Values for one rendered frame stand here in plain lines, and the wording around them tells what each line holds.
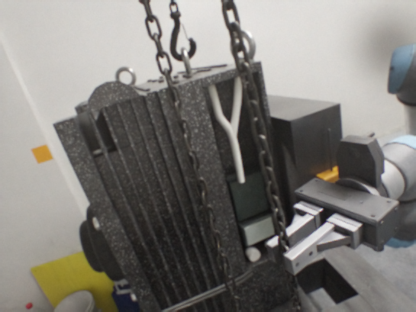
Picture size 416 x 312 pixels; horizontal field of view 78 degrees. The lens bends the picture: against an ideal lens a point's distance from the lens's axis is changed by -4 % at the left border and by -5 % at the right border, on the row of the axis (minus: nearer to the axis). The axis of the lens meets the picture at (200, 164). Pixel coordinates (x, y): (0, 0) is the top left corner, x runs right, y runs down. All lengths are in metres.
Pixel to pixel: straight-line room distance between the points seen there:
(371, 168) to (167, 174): 0.39
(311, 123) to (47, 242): 1.86
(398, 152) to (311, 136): 0.18
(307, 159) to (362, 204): 0.25
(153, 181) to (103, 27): 1.29
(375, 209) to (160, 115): 0.41
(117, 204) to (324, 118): 0.48
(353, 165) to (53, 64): 1.64
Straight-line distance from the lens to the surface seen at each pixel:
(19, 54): 1.86
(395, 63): 0.79
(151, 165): 0.58
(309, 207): 0.42
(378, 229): 0.38
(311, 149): 0.62
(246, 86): 0.27
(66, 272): 2.22
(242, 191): 0.70
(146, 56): 1.73
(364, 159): 0.42
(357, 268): 1.39
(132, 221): 0.60
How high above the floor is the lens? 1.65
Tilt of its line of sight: 22 degrees down
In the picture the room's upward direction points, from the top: 16 degrees counter-clockwise
